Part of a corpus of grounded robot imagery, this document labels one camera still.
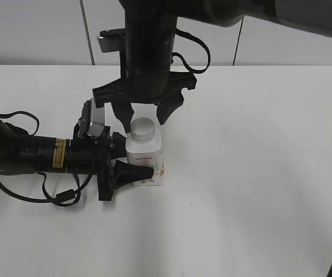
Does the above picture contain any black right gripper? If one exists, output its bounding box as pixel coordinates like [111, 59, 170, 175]
[92, 26, 197, 133]

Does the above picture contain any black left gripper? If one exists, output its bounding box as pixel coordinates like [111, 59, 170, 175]
[66, 125, 154, 201]

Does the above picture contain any white ribbed bottle cap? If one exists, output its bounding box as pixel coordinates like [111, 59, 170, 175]
[130, 118, 156, 143]

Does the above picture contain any white yili changqing bottle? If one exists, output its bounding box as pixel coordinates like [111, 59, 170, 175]
[126, 128, 165, 186]

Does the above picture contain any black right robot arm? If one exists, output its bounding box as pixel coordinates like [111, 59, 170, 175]
[93, 0, 332, 132]

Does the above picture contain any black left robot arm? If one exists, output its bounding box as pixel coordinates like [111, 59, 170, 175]
[0, 100, 154, 207]

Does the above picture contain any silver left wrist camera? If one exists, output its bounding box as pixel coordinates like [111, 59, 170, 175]
[78, 98, 105, 139]

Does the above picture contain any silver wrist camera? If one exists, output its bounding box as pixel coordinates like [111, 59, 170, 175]
[78, 98, 105, 139]
[97, 29, 123, 53]

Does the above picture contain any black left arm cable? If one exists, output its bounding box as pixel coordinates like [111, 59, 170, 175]
[0, 111, 93, 207]

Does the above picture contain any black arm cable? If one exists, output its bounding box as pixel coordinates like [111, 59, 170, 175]
[171, 28, 211, 74]
[0, 111, 93, 207]

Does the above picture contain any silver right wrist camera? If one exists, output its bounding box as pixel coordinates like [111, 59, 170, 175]
[97, 29, 123, 53]

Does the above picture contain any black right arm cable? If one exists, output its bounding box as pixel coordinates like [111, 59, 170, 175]
[171, 28, 211, 74]

